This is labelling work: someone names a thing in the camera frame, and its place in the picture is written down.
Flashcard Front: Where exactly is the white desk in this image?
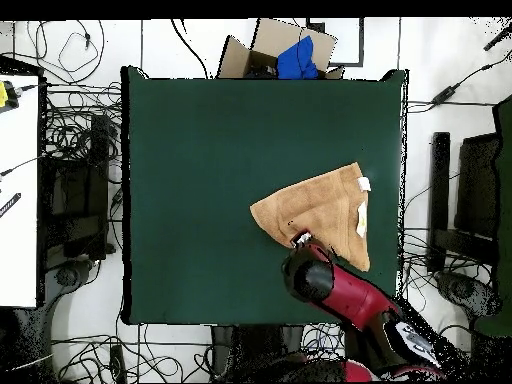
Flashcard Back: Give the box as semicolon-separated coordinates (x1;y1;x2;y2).
0;73;41;309

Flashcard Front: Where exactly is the black power adapter with cable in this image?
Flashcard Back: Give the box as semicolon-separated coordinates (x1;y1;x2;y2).
406;51;512;115

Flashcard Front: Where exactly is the brown cardboard box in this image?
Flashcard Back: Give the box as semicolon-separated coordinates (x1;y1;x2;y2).
215;17;345;80

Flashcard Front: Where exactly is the blue cloth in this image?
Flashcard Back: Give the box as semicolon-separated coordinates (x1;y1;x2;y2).
276;35;320;80

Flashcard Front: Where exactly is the grey looped cable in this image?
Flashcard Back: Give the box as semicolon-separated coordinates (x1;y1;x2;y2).
35;19;106;85

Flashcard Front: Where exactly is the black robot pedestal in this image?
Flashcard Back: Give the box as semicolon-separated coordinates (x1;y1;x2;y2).
210;324;307;383

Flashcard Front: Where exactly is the black equipment stand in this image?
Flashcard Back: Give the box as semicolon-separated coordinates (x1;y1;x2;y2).
425;131;501;273
39;113;117;261

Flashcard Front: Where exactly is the orange terry towel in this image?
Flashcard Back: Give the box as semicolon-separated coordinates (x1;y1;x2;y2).
249;161;373;273

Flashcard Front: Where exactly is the yellow and black device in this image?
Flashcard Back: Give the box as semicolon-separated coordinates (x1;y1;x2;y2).
0;79;20;115

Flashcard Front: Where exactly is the black cable tangle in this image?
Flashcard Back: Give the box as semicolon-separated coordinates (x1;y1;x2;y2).
299;227;497;361
39;79;123;169
51;323;213;383

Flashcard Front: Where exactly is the dark green table cloth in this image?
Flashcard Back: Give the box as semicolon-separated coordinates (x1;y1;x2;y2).
120;65;409;326

